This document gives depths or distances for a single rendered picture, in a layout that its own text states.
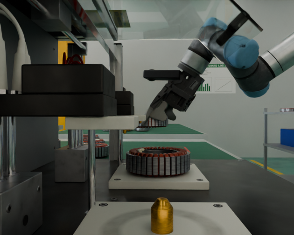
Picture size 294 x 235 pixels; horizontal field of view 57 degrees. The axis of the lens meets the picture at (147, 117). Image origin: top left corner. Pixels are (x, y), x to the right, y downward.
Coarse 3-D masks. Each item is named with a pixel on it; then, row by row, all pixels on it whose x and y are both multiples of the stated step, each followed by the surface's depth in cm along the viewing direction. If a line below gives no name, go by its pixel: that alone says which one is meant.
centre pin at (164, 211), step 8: (160, 200) 23; (152, 208) 23; (160, 208) 23; (168, 208) 23; (152, 216) 23; (160, 216) 23; (168, 216) 23; (152, 224) 23; (160, 224) 23; (168, 224) 23; (160, 232) 23; (168, 232) 23
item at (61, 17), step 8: (40, 0) 41; (48, 0) 41; (56, 0) 41; (32, 8) 41; (48, 8) 41; (56, 8) 41; (64, 8) 43; (32, 16) 41; (40, 16) 41; (48, 16) 41; (56, 16) 41; (64, 16) 43; (40, 24) 44; (48, 24) 44; (56, 24) 44; (64, 24) 44
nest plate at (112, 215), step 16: (96, 208) 29; (112, 208) 29; (128, 208) 29; (144, 208) 29; (176, 208) 29; (192, 208) 29; (208, 208) 29; (224, 208) 29; (80, 224) 25; (96, 224) 25; (112, 224) 25; (128, 224) 25; (144, 224) 25; (176, 224) 25; (192, 224) 25; (208, 224) 25; (224, 224) 25; (240, 224) 25
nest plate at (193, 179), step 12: (120, 168) 50; (192, 168) 50; (120, 180) 41; (132, 180) 41; (144, 180) 41; (156, 180) 41; (168, 180) 41; (180, 180) 41; (192, 180) 41; (204, 180) 41
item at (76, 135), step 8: (120, 96) 45; (128, 96) 45; (120, 104) 45; (128, 104) 45; (120, 112) 44; (128, 112) 44; (144, 120) 45; (72, 136) 45; (80, 136) 50; (72, 144) 45; (80, 144) 50
